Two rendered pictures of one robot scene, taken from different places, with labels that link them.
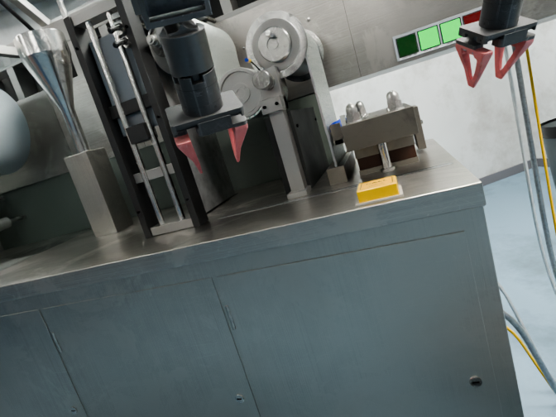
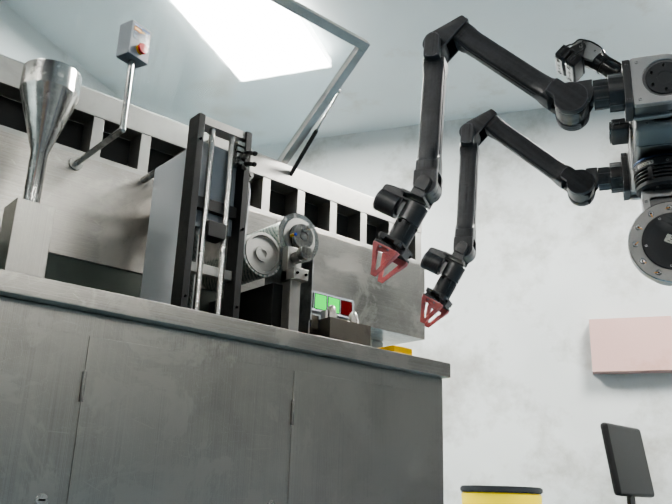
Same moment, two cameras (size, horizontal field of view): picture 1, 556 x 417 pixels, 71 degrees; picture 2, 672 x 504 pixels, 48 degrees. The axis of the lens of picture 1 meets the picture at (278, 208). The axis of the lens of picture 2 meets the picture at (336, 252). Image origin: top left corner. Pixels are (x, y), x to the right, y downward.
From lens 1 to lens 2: 1.70 m
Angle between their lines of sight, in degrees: 66
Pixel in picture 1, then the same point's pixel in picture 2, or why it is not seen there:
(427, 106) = not seen: hidden behind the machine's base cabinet
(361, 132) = (340, 327)
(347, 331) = (368, 449)
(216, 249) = (315, 342)
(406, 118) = (366, 332)
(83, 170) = (38, 225)
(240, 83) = (266, 246)
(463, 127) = not seen: hidden behind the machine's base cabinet
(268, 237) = (350, 348)
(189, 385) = (226, 482)
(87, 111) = not seen: outside the picture
